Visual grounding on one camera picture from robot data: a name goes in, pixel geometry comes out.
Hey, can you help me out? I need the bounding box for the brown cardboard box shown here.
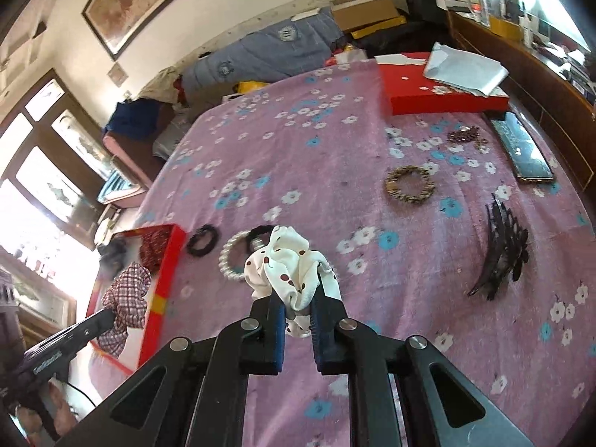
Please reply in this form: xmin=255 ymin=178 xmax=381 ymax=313
xmin=330 ymin=0 xmax=401 ymax=33

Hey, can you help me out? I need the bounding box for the white pearl bracelet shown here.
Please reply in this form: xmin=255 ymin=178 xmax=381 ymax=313
xmin=219 ymin=230 xmax=261 ymax=282

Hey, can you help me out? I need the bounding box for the black bag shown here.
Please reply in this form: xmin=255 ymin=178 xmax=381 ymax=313
xmin=405 ymin=0 xmax=448 ymax=22

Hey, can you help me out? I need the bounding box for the clutter of small shelf bottles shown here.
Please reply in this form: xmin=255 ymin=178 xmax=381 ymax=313
xmin=463 ymin=0 xmax=596 ymax=103

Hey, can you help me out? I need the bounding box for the black cable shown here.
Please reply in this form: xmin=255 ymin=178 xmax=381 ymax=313
xmin=63 ymin=379 xmax=99 ymax=408

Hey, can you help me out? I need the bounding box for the red box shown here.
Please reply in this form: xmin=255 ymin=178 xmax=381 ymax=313
xmin=86 ymin=224 xmax=188 ymax=378

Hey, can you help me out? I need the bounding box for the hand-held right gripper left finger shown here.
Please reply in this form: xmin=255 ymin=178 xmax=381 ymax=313
xmin=53 ymin=295 xmax=287 ymax=447

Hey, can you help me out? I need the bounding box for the black hair claw clip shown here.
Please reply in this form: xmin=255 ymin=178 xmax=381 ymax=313
xmin=467 ymin=193 xmax=530 ymax=299

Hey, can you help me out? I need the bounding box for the yellow paper bag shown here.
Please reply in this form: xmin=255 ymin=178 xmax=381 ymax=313
xmin=233 ymin=81 xmax=271 ymax=96

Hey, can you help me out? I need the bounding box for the grey-blue patterned bedding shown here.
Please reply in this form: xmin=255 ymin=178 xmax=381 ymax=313
xmin=153 ymin=114 xmax=196 ymax=159

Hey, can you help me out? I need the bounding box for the maroon sofa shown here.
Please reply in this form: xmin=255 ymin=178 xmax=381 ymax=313
xmin=103 ymin=133 xmax=152 ymax=206

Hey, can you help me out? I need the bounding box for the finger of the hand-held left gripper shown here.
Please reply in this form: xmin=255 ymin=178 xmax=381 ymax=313
xmin=63 ymin=310 xmax=117 ymax=352

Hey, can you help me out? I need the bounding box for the dark blue cloth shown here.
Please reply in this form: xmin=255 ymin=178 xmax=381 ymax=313
xmin=105 ymin=100 xmax=161 ymax=135

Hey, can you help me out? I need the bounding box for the white paper sheet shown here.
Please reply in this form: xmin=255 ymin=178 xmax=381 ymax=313
xmin=375 ymin=53 xmax=427 ymax=67

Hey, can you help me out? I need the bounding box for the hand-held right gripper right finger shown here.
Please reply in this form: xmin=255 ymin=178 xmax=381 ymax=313
xmin=310 ymin=284 xmax=536 ymax=447

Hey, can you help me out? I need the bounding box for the brown small hair ornament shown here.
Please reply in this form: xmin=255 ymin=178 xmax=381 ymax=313
xmin=447 ymin=126 xmax=491 ymax=154

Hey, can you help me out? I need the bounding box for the framed wall painting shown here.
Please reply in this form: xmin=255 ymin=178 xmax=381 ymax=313
xmin=81 ymin=0 xmax=229 ymax=61

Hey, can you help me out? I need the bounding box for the wooden glass door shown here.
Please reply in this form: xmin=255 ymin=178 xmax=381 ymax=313
xmin=0 ymin=70 xmax=117 ymax=252

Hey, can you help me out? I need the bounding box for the red box lid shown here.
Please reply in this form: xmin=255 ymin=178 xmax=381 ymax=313
xmin=377 ymin=51 xmax=510 ymax=116

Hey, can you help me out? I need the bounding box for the yellow flat cardboard box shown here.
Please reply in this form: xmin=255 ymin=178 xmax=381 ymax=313
xmin=349 ymin=16 xmax=408 ymax=40

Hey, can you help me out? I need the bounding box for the blue striped sofa cushion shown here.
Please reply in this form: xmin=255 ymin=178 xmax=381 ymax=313
xmin=98 ymin=170 xmax=140 ymax=203

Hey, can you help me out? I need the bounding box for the wooden headboard shelf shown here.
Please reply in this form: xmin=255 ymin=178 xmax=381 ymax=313
xmin=428 ymin=0 xmax=596 ymax=191

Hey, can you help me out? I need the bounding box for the gold beaded bracelet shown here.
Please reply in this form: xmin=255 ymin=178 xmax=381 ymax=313
xmin=384 ymin=165 xmax=437 ymax=206

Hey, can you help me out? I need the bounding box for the dark fluffy scrunchie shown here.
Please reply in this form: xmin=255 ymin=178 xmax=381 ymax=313
xmin=98 ymin=240 xmax=129 ymax=271

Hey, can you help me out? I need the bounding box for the black smartphone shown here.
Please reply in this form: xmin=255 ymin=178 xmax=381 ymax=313
xmin=489 ymin=112 xmax=556 ymax=183

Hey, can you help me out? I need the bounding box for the white polka-dot scrunchie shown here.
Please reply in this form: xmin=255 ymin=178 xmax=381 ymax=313
xmin=244 ymin=226 xmax=340 ymax=340

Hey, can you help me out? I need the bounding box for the red white plaid scrunchie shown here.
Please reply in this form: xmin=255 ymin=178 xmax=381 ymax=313
xmin=100 ymin=262 xmax=152 ymax=357

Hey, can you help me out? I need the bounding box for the pink floral bedsheet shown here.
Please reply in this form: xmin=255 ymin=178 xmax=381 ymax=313
xmin=88 ymin=60 xmax=596 ymax=447

